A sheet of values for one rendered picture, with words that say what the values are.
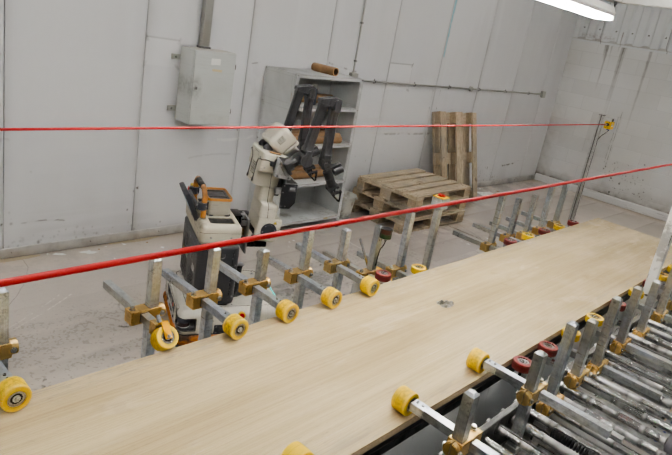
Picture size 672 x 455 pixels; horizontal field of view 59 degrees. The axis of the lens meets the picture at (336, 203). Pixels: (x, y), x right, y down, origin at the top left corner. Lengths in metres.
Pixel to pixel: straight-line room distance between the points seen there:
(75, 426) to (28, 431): 0.11
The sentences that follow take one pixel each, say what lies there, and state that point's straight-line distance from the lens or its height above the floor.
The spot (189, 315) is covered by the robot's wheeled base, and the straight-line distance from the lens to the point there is 3.71.
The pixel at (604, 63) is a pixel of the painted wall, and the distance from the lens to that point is 10.65.
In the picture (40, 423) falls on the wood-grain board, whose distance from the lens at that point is 1.88.
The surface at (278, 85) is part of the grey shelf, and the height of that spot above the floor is 1.41.
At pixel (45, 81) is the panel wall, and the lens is 4.72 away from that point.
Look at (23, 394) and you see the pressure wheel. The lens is 1.91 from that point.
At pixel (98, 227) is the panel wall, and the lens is 5.20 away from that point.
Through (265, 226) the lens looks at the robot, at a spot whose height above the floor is 0.76.
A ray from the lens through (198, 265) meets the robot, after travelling 3.61.
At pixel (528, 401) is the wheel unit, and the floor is 0.95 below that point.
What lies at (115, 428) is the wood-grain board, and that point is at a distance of 1.84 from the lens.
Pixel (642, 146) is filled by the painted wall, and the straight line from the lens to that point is 10.42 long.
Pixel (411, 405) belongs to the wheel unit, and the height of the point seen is 0.95.
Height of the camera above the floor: 2.05
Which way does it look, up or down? 17 degrees down
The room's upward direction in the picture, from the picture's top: 10 degrees clockwise
